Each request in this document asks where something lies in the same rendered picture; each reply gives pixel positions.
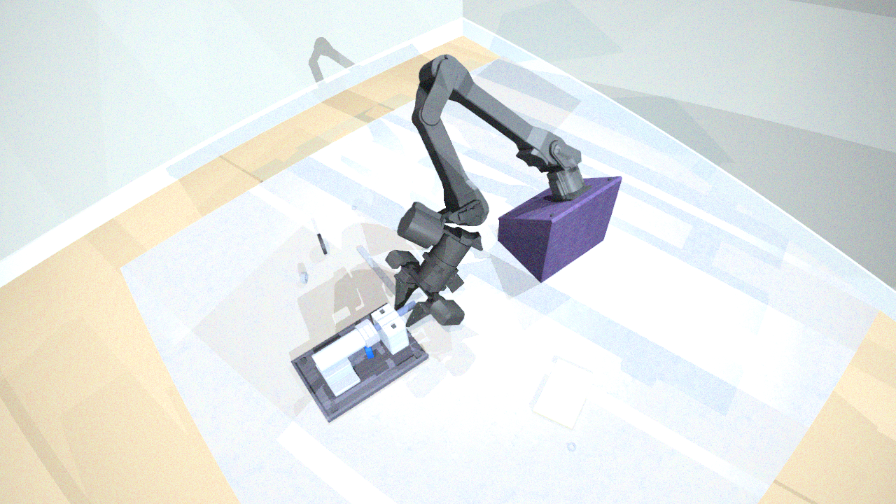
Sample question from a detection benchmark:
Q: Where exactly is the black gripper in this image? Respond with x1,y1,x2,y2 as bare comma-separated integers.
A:
385,249,465,327

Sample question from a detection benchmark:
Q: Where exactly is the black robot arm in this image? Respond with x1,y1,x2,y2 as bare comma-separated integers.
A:
397,54,592,267

